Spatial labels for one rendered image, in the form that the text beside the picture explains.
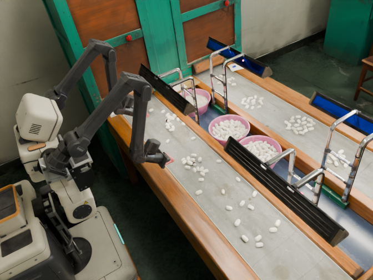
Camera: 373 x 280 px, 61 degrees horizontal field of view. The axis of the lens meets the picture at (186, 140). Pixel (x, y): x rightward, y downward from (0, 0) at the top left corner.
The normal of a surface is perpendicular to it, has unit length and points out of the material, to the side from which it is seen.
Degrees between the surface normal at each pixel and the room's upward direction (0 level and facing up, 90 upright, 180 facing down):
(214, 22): 90
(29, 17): 90
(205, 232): 0
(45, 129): 90
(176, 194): 0
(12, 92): 90
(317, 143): 0
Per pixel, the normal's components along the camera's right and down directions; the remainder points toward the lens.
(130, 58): 0.52, 0.51
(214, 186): -0.13, -0.74
